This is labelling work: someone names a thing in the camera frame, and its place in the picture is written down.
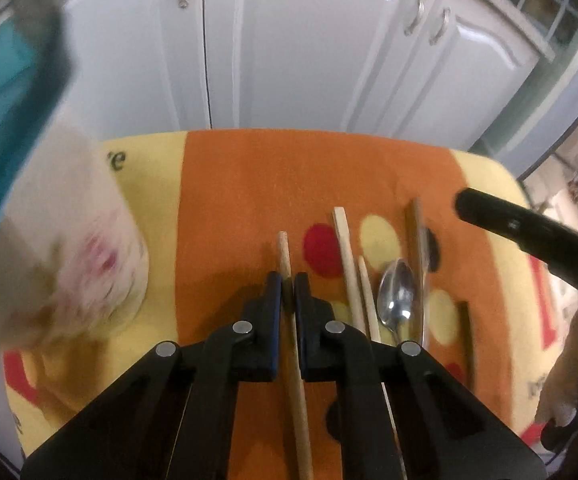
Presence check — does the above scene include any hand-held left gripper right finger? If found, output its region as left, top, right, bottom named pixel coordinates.
left=294, top=272, right=548, bottom=480

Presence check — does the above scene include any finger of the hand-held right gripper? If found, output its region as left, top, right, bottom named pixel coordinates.
left=455, top=188, right=578, bottom=302

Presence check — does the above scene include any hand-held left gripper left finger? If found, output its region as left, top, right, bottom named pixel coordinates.
left=20, top=271, right=284, bottom=480

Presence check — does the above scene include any light wooden chopstick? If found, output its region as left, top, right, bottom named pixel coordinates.
left=333, top=206, right=370, bottom=338
left=358, top=256, right=382, bottom=343
left=275, top=231, right=316, bottom=480

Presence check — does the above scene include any dark wooden chopstick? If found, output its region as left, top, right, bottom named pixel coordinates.
left=459, top=301, right=477, bottom=393
left=405, top=198, right=427, bottom=348

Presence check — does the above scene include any small metal spoon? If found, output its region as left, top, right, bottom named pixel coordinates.
left=377, top=258, right=416, bottom=348

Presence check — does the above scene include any floral ceramic utensil holder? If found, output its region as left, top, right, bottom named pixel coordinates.
left=0, top=122, right=150, bottom=356

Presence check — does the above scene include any white cabinet door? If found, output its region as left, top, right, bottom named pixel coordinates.
left=61, top=0, right=212, bottom=137
left=341, top=0, right=540, bottom=152
left=203, top=0, right=446, bottom=136

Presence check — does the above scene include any grey cabinet side panel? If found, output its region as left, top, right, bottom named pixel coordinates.
left=469, top=25, right=578, bottom=178

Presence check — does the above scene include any colourful printed mat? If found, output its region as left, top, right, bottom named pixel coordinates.
left=3, top=130, right=564, bottom=480

